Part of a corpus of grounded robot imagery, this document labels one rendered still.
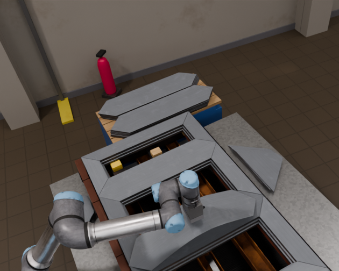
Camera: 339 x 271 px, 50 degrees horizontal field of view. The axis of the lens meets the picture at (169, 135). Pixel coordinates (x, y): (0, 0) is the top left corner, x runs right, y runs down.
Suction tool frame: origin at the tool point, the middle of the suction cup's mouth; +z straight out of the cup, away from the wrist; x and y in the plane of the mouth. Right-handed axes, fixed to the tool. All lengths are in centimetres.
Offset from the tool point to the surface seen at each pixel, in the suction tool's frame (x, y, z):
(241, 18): -182, 248, 61
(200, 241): 0.1, -6.1, 10.3
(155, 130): -10, 74, 10
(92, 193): 39, 49, 14
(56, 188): 59, 77, 29
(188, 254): 8.4, -9.3, 10.3
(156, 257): 22.3, -6.5, 5.2
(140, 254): 28.0, -0.7, 7.6
